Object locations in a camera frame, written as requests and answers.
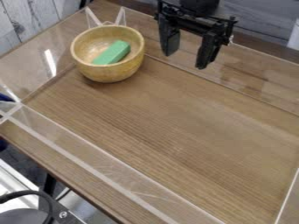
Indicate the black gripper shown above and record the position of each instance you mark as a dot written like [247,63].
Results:
[195,16]

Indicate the green rectangular block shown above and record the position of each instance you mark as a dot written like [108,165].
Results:
[116,51]

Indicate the yellow-brown wooden bowl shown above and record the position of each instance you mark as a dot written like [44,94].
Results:
[94,41]

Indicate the clear acrylic tray walls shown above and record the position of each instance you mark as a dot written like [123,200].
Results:
[179,146]

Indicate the blue object at left edge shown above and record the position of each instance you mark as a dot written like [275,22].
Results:
[4,99]

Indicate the black table leg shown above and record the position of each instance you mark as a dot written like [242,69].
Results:
[50,184]

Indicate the grey metal bracket with screw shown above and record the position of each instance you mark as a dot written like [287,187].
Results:
[62,215]

